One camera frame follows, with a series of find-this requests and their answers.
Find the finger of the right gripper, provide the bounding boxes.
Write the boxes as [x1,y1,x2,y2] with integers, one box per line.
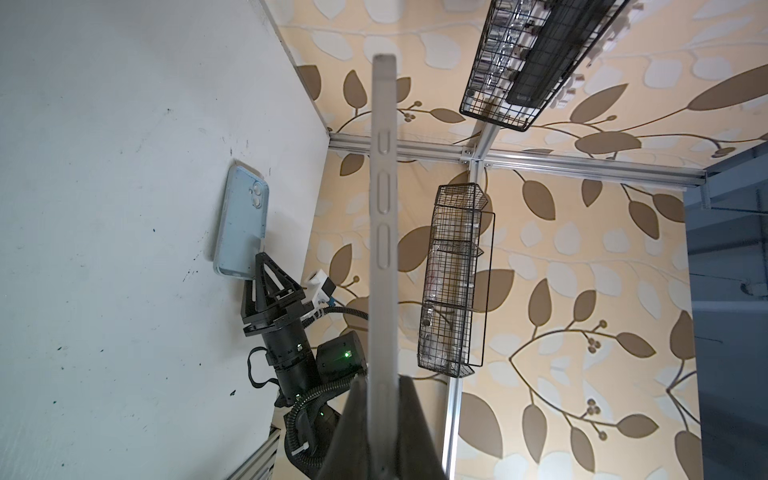
[252,252,282,312]
[271,258,305,303]

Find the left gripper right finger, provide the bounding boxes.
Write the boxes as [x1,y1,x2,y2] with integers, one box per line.
[397,376,446,480]

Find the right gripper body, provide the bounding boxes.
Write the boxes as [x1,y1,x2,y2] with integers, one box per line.
[241,287,309,336]

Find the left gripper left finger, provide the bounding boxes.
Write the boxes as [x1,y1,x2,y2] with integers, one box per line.
[316,375,369,480]

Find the black phone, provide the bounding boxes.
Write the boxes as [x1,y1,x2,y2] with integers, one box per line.
[213,163,270,280]

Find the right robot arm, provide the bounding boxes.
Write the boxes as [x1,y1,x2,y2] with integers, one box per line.
[241,252,368,479]

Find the right wall wire basket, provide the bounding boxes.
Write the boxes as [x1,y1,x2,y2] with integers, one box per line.
[417,183,488,378]

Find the wall wire basket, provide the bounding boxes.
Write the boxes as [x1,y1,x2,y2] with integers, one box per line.
[459,0,628,132]
[417,183,488,378]

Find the back wall wire basket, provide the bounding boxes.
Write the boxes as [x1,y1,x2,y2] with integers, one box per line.
[459,0,628,132]

